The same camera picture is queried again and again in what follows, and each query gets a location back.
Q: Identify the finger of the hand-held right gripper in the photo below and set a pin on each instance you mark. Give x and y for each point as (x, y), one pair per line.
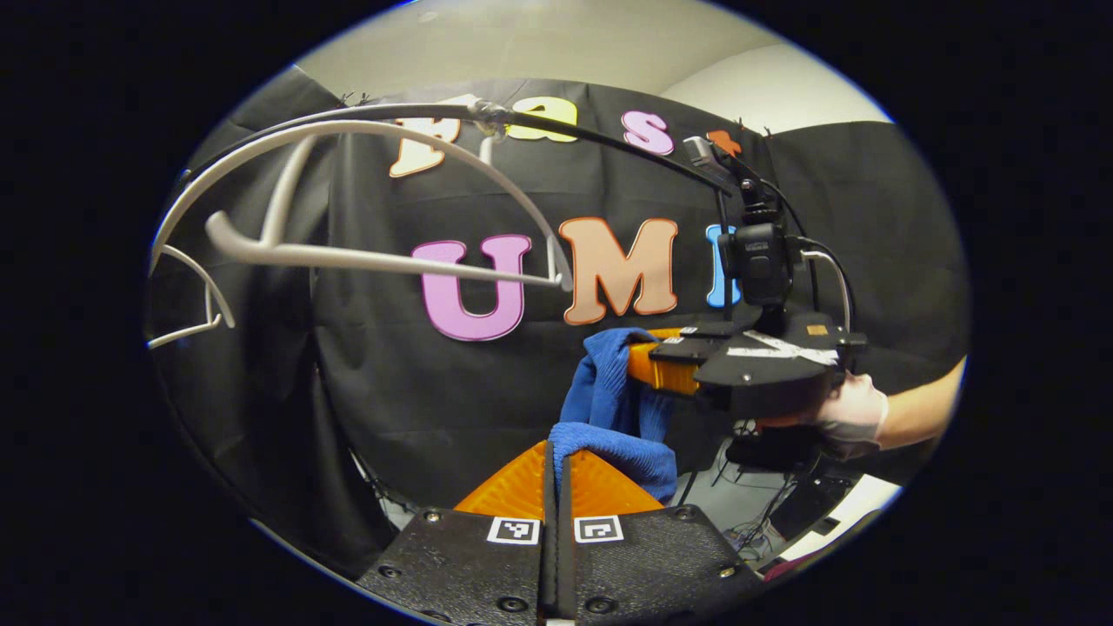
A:
(713, 331)
(665, 369)

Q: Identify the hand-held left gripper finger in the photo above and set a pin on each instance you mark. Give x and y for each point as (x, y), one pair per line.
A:
(566, 539)
(548, 539)

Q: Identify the white plastic hanger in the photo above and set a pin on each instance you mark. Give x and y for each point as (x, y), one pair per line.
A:
(348, 258)
(211, 304)

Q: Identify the black backdrop cloth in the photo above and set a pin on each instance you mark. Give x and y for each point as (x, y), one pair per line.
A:
(417, 391)

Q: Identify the clear tape wad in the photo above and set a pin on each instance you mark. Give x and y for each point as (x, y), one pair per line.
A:
(489, 113)

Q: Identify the black clothes rail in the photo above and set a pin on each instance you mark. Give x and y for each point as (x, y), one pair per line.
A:
(609, 144)

